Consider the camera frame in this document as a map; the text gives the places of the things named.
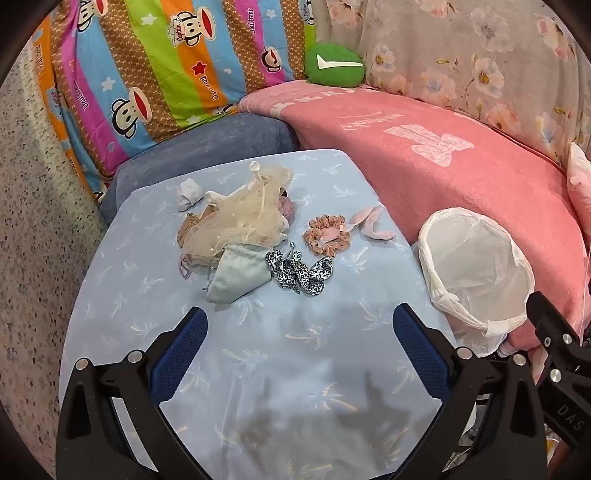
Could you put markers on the orange-brown scrunchie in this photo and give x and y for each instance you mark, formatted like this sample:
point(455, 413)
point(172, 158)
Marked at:
point(318, 244)

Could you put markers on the grey floral quilt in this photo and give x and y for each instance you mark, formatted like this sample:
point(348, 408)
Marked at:
point(461, 55)

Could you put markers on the pink fabric strip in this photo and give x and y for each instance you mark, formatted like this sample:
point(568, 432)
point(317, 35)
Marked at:
point(378, 234)

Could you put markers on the light blue printed cloth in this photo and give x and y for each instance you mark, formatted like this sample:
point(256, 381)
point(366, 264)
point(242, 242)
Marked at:
point(300, 323)

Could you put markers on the leopard print scrunchie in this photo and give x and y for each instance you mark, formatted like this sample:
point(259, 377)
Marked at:
point(291, 272)

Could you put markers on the beige tulle cloth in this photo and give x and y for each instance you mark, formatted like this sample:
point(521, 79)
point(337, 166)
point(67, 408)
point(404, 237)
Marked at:
point(235, 217)

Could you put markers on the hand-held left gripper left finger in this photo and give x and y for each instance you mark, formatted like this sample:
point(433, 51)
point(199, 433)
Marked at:
point(184, 341)

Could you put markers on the pink printed pillow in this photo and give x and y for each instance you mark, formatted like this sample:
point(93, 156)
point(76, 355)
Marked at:
point(581, 180)

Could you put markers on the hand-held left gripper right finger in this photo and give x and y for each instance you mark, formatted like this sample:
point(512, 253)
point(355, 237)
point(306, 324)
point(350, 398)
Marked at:
point(415, 341)

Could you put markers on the blue-grey cushion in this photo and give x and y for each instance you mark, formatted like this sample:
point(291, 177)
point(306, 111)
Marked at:
point(207, 143)

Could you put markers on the green plush cushion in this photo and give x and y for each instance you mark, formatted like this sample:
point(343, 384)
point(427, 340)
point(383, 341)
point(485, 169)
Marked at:
point(332, 74)

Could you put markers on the colourful monkey print pillow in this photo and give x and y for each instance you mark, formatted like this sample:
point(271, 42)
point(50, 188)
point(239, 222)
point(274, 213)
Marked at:
point(161, 69)

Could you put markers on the pink blanket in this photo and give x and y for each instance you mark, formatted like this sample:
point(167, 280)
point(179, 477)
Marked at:
point(438, 184)

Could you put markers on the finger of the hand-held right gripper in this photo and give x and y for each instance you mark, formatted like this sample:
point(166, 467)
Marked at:
point(554, 332)

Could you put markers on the mint green fabric pouch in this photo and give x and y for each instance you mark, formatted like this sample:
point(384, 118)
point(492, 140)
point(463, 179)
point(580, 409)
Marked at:
point(235, 277)

